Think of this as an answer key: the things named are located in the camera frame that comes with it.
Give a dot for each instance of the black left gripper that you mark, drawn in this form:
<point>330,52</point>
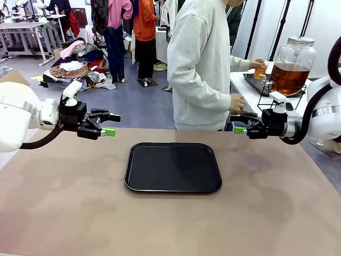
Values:
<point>73,117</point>

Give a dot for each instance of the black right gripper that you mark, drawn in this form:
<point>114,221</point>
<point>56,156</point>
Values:
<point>274,124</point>

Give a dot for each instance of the clear plastic cup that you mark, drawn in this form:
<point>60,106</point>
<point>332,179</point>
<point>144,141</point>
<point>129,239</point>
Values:
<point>260,70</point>

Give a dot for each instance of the person's grey-sleeved right forearm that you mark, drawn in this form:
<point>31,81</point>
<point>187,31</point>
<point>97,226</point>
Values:
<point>207,98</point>

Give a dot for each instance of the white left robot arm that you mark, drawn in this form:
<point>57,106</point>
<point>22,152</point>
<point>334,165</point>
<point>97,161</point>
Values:
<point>16,114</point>

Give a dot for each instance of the person's grey-sleeved left forearm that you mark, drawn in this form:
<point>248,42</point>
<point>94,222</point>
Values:
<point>241,64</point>

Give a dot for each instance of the glass tea drink dispenser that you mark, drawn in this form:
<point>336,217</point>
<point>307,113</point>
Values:
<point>293,66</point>

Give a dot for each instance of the person's right hand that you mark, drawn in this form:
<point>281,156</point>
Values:
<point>237,102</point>

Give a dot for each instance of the person's left hand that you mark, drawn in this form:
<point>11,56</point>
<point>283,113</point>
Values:
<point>254,63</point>

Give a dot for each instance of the dark rectangular tray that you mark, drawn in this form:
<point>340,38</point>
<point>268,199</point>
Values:
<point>251,82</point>

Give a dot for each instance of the pile of mixed clothes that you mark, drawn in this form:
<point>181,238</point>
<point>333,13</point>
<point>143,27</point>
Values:
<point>77,66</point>

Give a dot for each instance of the small cardboard box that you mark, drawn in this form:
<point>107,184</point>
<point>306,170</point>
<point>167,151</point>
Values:
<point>57,53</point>

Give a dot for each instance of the person in grey sweatshirt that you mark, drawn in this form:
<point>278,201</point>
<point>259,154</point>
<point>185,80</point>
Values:
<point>194,66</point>

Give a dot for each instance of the person in pink top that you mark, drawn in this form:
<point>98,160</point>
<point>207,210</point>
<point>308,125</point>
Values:
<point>117,40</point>

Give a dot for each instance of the black plastic serving tray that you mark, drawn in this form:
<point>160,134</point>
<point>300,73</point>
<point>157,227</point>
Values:
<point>173,168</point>

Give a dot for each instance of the large cardboard box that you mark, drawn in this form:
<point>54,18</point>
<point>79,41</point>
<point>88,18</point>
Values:
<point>14,78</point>

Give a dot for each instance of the black light stand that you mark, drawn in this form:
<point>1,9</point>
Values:
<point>253,29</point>
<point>278,32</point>
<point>306,18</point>

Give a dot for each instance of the red hanging garment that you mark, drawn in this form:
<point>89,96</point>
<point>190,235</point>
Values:
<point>74,24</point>

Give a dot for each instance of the white draped table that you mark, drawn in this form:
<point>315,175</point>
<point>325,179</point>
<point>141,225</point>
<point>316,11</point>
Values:
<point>162,45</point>

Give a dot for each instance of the person in orange top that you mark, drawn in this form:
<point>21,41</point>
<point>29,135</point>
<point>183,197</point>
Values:
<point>145,32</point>

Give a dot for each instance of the dark green jacket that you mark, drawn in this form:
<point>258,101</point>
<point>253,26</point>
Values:
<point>235,21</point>

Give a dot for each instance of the dark patterned hanging garment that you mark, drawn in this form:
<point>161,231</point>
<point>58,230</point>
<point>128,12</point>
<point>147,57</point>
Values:
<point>99,16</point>

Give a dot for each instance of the grey workshop desk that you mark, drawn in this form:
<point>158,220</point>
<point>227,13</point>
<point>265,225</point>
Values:
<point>24,28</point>

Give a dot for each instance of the person in black top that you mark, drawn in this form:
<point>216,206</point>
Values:
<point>60,6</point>

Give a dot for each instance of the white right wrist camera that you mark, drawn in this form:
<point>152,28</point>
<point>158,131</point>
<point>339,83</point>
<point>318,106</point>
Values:
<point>279,102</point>

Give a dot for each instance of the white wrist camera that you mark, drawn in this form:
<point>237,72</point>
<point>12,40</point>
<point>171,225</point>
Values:
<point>279,102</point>
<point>72,92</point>

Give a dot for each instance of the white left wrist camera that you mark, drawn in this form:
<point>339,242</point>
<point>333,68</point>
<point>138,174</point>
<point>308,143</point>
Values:
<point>72,92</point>

